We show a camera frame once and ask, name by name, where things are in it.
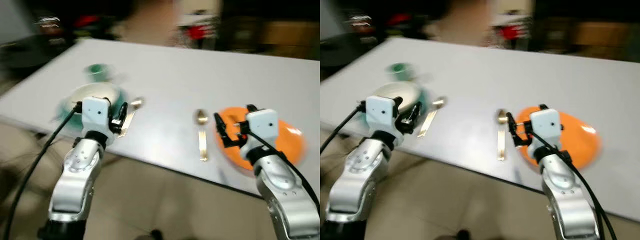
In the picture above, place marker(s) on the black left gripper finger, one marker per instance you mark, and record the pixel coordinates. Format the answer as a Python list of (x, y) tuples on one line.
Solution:
[(398, 102), (416, 112), (123, 112)]

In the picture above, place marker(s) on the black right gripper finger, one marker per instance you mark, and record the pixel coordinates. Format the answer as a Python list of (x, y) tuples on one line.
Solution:
[(220, 127), (251, 107), (511, 127), (543, 107)]

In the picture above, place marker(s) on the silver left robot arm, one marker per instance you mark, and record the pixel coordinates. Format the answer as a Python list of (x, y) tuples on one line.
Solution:
[(357, 185), (75, 185)]

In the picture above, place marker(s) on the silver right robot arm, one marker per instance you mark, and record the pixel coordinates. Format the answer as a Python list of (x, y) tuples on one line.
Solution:
[(285, 200), (570, 205)]

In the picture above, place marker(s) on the white bowl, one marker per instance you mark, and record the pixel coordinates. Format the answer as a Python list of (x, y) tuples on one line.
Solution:
[(95, 91), (400, 90)]

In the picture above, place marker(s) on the gold spoon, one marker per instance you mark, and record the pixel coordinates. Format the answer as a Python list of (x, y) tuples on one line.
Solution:
[(202, 142), (135, 104), (438, 103), (501, 142)]

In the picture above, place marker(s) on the teal plate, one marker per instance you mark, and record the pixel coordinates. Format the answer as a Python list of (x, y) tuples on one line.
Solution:
[(62, 107), (425, 97)]

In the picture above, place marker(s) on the light green cup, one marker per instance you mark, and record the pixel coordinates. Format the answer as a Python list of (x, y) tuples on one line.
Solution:
[(401, 71), (97, 72)]

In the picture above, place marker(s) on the orange plate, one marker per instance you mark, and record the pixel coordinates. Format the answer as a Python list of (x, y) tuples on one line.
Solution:
[(290, 140), (580, 140)]

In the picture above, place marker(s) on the red cloth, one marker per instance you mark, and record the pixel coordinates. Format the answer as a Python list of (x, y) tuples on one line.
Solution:
[(197, 31), (512, 32)]

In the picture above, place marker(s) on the red object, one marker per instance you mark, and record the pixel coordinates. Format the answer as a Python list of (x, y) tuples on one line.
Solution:
[(398, 20), (85, 21)]

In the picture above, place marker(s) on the large brown cardboard box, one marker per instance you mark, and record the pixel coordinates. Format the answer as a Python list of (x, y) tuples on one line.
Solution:
[(290, 32), (600, 32)]

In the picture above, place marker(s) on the black robot foot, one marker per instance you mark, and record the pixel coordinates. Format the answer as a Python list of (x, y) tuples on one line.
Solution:
[(156, 235), (463, 235)]

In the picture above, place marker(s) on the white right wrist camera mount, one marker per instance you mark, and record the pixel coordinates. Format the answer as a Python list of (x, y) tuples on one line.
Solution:
[(261, 127), (545, 125)]

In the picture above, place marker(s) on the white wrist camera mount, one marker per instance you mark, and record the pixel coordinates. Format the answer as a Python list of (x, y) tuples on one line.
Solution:
[(545, 125), (261, 127), (95, 114), (382, 114)]

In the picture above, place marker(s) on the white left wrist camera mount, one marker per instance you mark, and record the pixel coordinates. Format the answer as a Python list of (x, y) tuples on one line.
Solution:
[(382, 114), (95, 114)]

